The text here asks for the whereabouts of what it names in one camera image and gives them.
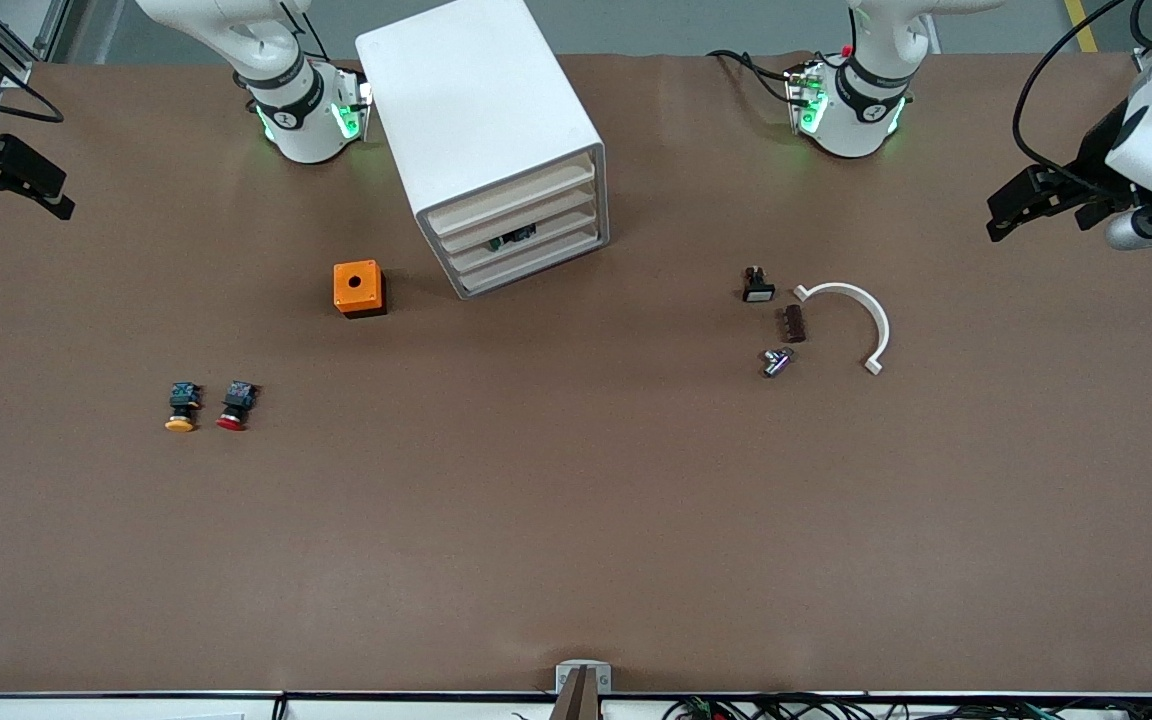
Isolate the white plastic drawer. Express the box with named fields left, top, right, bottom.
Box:
left=454, top=227, right=607, bottom=299
left=423, top=150, right=599, bottom=238
left=434, top=178, right=601, bottom=257
left=444, top=203, right=603, bottom=278

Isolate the yellow mushroom push button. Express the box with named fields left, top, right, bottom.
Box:
left=164, top=381, right=204, bottom=433

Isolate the orange black button box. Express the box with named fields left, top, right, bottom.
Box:
left=333, top=260, right=387, bottom=319

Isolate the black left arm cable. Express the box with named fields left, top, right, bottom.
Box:
left=1012, top=0, right=1152, bottom=173

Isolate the red mushroom push button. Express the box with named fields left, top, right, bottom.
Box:
left=215, top=379, right=260, bottom=433

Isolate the white drawer cabinet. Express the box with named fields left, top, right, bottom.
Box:
left=355, top=0, right=609, bottom=301

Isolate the white table edge rail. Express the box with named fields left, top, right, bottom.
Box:
left=0, top=692, right=1152, bottom=720

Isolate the grey metal camera mount bracket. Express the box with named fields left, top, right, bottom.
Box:
left=548, top=660, right=613, bottom=720

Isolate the black base cable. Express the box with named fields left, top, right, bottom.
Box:
left=706, top=48, right=799, bottom=107

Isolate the black cable bundle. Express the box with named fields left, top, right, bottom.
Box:
left=661, top=693, right=1152, bottom=720

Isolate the white curved plastic bracket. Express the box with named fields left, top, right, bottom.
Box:
left=793, top=282, right=891, bottom=376

